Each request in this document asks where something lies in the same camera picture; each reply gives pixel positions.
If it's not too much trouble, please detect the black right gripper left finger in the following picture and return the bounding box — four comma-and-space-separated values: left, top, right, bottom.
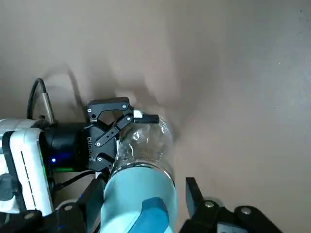
18, 178, 106, 233

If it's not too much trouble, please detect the clear glass jar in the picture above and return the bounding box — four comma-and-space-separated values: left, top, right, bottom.
110, 116, 174, 185

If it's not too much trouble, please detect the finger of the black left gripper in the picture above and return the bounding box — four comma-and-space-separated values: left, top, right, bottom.
95, 152, 117, 180
86, 97, 160, 149

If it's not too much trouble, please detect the light-blue lid with strap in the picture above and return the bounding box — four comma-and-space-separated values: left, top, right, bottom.
100, 166, 176, 233

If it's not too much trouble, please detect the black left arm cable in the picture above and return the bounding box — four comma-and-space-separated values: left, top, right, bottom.
27, 77, 56, 125

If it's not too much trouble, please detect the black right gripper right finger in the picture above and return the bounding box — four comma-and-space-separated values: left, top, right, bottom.
178, 177, 285, 233

